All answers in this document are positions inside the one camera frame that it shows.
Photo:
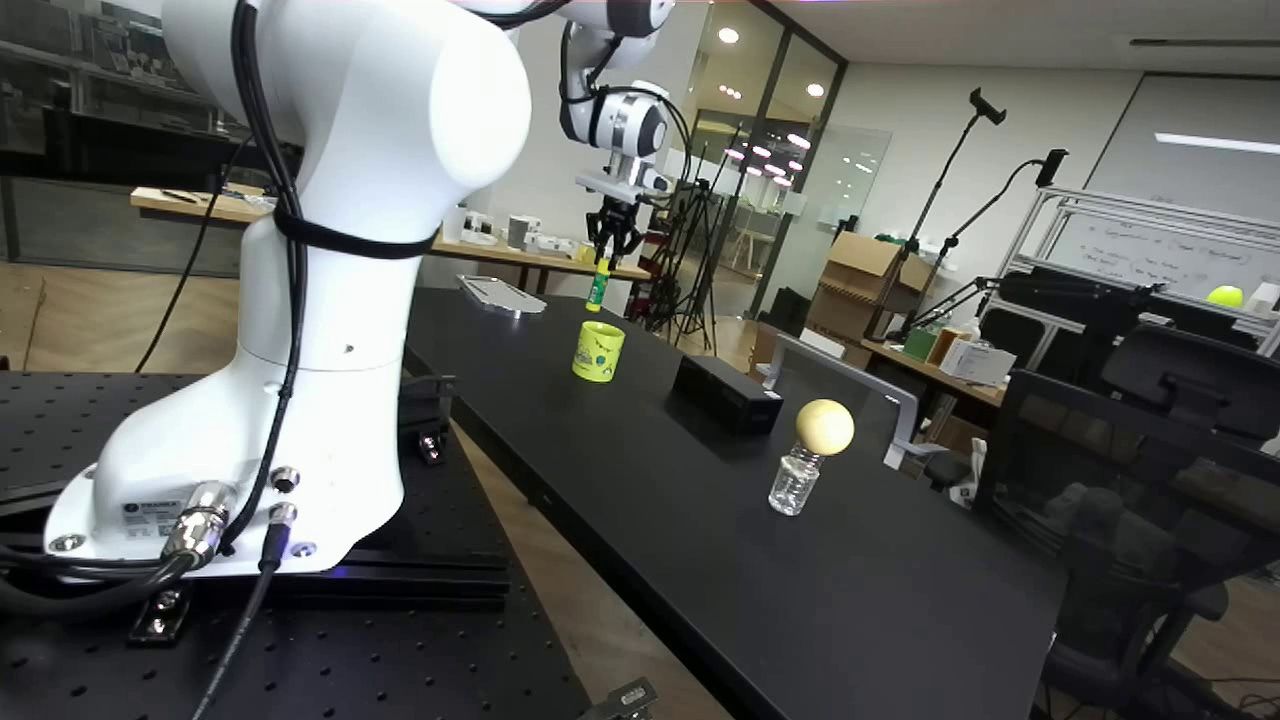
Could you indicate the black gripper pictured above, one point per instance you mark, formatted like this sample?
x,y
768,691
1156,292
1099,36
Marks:
x,y
612,235

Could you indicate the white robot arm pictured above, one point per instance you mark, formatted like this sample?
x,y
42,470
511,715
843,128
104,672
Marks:
x,y
403,108

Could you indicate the green cartoon mug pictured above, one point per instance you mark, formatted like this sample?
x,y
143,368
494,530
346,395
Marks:
x,y
599,352

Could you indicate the silver metal plate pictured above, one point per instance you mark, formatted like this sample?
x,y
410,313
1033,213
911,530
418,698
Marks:
x,y
501,296

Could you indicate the black rectangular box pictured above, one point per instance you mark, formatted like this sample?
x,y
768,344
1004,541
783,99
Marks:
x,y
724,396

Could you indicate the cardboard box stack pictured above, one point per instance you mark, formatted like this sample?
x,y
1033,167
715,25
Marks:
x,y
864,291

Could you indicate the yellow ball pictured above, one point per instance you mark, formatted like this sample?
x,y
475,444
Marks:
x,y
826,427

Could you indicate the clear glass jar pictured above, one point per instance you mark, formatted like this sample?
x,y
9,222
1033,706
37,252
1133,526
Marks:
x,y
792,482

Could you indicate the wooden table with black legs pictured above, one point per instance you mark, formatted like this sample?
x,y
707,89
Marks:
x,y
234,210

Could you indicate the black office chair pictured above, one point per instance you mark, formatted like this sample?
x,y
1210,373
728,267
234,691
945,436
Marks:
x,y
1150,489

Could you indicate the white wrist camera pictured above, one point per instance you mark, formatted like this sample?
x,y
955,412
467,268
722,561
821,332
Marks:
x,y
630,180

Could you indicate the black camera tripod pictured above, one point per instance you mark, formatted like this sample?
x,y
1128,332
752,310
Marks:
x,y
686,267

